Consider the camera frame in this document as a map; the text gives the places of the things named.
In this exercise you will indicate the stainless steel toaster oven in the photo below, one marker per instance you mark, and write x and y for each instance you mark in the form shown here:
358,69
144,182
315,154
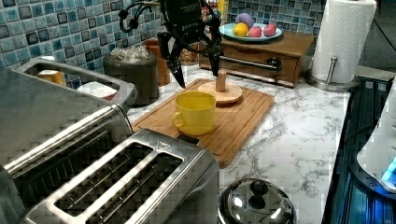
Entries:
50,133

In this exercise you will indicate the paper towel roll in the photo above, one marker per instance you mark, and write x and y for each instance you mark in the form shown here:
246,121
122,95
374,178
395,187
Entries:
343,31

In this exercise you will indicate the white bowl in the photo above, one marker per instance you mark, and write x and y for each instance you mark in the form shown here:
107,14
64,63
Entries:
98,90

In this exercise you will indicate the steel paper towel holder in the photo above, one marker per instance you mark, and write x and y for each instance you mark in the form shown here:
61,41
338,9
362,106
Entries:
327,84

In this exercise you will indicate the red fruit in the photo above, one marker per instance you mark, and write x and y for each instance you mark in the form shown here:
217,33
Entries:
255,31
269,29

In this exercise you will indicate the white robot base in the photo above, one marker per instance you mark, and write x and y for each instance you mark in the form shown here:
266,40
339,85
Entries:
373,117

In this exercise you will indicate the dark canister of tea bags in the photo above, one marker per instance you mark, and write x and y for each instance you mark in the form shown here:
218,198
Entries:
136,65

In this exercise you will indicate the wooden lid with knob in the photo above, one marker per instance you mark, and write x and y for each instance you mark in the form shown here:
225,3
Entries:
224,92

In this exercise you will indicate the red fruit left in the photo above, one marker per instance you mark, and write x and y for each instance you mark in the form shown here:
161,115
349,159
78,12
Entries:
255,31

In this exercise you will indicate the red fruit right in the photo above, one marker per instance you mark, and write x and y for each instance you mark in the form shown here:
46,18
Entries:
269,29

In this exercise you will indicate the light blue plate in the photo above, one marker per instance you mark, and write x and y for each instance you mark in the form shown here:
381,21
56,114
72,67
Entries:
227,31

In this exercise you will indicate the yellow mug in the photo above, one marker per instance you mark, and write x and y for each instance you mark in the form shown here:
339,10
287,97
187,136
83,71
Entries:
195,112

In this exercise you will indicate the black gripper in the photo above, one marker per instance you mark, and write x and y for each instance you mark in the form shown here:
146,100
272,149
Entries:
195,26

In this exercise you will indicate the yellow lemon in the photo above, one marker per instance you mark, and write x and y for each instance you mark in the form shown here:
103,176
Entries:
240,29

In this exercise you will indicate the plastic bottle with orange liquid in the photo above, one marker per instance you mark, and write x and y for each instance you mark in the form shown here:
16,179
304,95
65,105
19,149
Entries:
53,76

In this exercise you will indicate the steel kettle lid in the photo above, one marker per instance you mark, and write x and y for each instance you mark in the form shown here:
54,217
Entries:
255,201

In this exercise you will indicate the wooden drawer box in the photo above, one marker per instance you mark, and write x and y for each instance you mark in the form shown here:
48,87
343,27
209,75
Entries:
282,60

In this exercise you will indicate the brown ceramic jar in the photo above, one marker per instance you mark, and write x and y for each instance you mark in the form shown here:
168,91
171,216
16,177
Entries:
163,71

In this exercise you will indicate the colourful cereal box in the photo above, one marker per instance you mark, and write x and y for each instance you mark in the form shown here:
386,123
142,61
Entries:
219,7

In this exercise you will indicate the bamboo cutting board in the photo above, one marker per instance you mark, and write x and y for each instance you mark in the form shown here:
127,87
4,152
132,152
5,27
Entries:
234,123

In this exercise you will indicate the purple fruit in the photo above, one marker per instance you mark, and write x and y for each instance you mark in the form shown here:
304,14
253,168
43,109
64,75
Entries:
245,18

